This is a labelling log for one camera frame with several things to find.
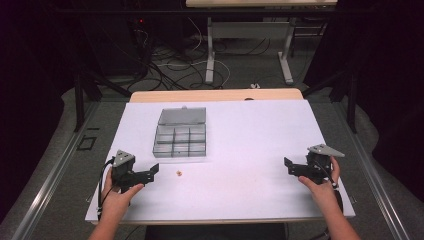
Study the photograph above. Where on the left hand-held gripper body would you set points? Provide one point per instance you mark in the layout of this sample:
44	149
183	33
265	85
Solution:
124	171

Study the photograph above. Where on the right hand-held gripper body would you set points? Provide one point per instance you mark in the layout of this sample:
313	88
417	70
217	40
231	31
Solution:
315	168

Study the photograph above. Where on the person's right hand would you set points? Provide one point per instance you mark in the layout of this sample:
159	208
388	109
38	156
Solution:
325	195

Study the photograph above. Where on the person's left hand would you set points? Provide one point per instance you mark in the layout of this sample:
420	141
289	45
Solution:
116	201

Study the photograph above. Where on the small tan bead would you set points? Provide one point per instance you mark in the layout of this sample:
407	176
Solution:
179	173

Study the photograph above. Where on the clear plastic compartment box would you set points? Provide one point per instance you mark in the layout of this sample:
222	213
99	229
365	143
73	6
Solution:
181	133

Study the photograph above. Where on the black floor socket hatch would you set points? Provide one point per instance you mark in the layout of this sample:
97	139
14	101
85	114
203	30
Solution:
86	143

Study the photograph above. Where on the white table sheet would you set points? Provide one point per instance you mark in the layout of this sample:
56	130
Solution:
240	140

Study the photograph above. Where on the black metal stand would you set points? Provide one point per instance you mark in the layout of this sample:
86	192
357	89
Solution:
350	100
79	100

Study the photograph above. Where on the small white floor plug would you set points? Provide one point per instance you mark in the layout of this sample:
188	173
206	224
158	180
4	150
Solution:
255	85

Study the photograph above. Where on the black computer tower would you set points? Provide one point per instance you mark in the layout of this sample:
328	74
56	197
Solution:
113	40

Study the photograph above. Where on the aluminium floor rail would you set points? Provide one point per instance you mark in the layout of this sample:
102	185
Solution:
370	180
46	186

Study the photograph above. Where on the white metal frame desk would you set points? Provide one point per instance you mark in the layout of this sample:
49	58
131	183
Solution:
210	50

